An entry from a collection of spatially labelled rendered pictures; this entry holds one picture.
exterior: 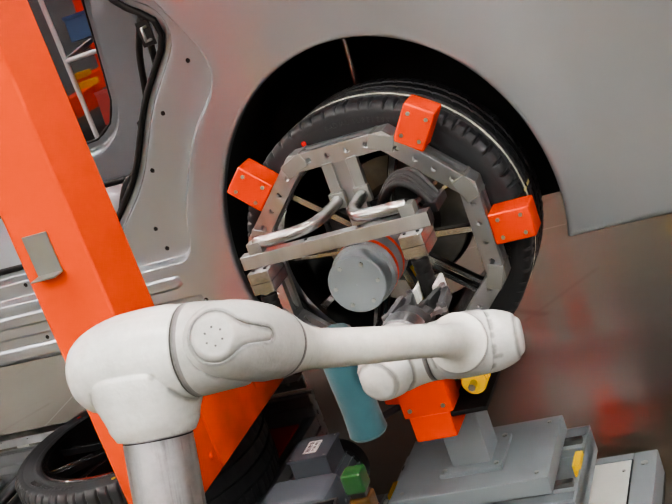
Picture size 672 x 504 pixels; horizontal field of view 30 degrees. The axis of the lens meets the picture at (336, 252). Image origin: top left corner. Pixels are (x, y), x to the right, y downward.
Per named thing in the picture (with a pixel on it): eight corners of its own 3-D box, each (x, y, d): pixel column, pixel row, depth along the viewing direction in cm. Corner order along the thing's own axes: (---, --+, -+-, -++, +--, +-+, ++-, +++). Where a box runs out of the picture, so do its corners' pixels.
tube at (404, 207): (436, 183, 264) (420, 137, 261) (415, 215, 247) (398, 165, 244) (360, 203, 271) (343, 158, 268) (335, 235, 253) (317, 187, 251)
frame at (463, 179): (533, 332, 277) (458, 101, 262) (529, 345, 271) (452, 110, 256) (313, 377, 297) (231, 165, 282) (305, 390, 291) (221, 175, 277)
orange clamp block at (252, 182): (283, 175, 281) (248, 156, 282) (272, 187, 274) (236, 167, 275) (271, 201, 284) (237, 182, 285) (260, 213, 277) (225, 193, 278)
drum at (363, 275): (420, 269, 279) (400, 211, 275) (398, 308, 260) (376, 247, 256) (363, 282, 284) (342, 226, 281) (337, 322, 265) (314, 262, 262)
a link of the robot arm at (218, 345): (302, 292, 177) (218, 307, 182) (243, 278, 161) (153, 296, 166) (313, 384, 175) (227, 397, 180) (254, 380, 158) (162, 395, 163)
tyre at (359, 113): (528, 354, 308) (561, 94, 281) (513, 400, 287) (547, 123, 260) (273, 310, 323) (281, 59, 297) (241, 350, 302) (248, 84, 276)
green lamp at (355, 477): (371, 481, 227) (364, 462, 226) (366, 493, 224) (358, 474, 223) (351, 484, 229) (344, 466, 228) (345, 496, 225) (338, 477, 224)
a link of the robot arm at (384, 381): (381, 375, 230) (449, 363, 225) (359, 416, 216) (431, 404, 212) (363, 323, 227) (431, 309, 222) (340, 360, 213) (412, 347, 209)
